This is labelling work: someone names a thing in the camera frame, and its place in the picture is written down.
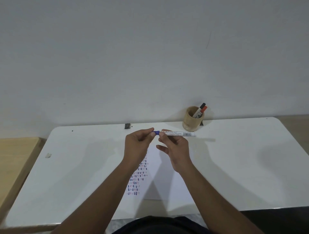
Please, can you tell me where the person's left forearm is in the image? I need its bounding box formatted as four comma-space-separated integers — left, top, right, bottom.
49, 159, 145, 234

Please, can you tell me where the person's right forearm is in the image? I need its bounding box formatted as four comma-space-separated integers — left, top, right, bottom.
179, 164, 265, 234

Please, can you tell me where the person's right hand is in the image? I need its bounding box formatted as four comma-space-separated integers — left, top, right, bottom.
156, 129, 194, 174

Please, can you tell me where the light wooden side table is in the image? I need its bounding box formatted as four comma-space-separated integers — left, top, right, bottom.
0, 137, 47, 223

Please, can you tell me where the person's left hand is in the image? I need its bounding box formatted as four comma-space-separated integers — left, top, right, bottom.
123, 127, 156, 167

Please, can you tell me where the wooden pen holder cup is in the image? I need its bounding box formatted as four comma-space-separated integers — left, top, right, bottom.
182, 106, 205, 132

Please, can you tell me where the white paper with coloured marks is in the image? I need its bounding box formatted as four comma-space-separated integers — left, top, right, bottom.
126, 144, 196, 201

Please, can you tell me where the white marker pen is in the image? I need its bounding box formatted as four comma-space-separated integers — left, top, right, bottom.
164, 131, 196, 137

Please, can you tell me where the black capped marker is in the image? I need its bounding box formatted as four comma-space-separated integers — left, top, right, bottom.
192, 103, 206, 118

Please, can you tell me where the red capped marker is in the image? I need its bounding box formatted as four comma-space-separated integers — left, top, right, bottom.
196, 106, 208, 119

